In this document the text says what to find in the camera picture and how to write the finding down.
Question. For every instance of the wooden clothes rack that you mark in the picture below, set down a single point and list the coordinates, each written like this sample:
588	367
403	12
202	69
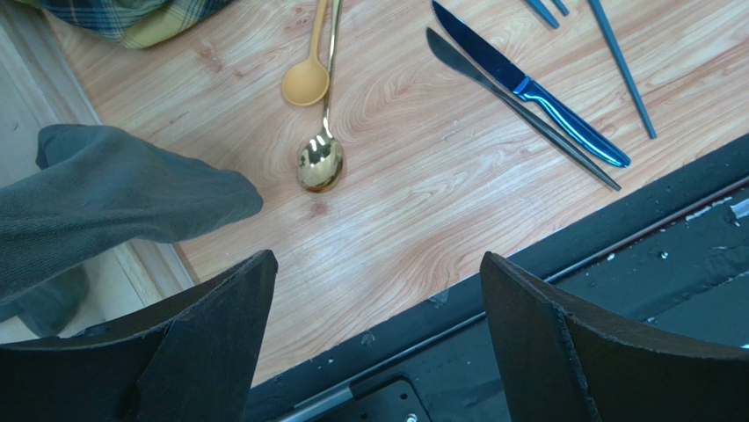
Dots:
38	90

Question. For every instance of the gold metal spoon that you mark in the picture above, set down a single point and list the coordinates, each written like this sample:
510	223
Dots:
321	159

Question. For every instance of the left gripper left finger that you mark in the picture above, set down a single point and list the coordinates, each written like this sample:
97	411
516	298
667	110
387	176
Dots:
190	357

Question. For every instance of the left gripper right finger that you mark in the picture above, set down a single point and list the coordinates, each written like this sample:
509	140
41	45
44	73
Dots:
562	358

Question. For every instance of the blue metal knife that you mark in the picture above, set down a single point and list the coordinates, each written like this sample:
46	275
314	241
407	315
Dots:
524	87

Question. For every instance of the grey plastic knife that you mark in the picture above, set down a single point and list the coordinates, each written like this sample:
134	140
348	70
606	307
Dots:
613	44

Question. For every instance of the olive green garment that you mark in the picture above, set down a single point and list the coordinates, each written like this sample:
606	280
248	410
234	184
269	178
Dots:
129	189

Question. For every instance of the dark grey metal knife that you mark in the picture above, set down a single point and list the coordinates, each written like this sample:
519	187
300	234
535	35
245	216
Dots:
450	56

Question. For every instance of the yellow plaid shirt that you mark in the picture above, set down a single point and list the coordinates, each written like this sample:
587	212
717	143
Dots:
133	24

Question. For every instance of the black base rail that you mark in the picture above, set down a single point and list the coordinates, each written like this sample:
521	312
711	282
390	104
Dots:
637	312

